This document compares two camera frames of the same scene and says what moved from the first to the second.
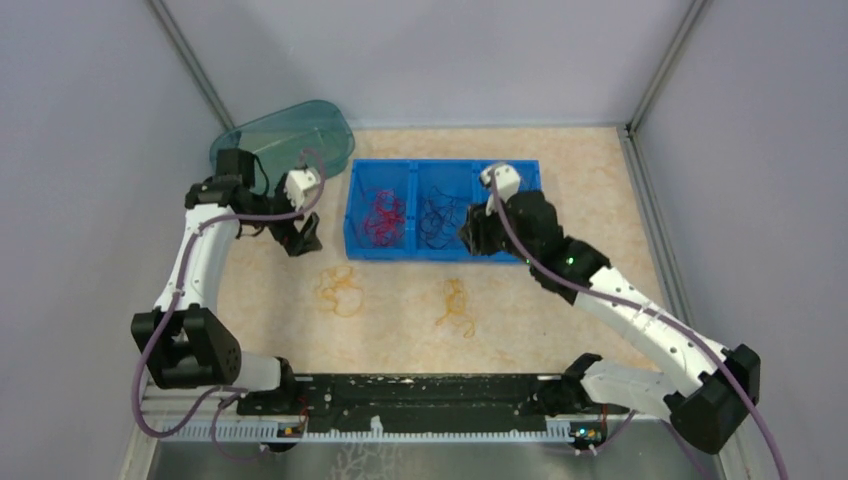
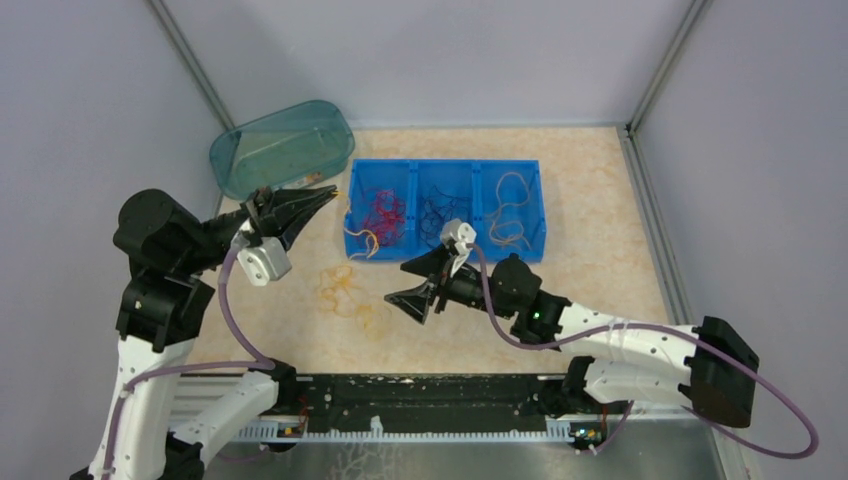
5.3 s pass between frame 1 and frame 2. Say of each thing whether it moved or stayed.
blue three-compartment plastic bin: stayed
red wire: stayed
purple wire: stayed
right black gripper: moved
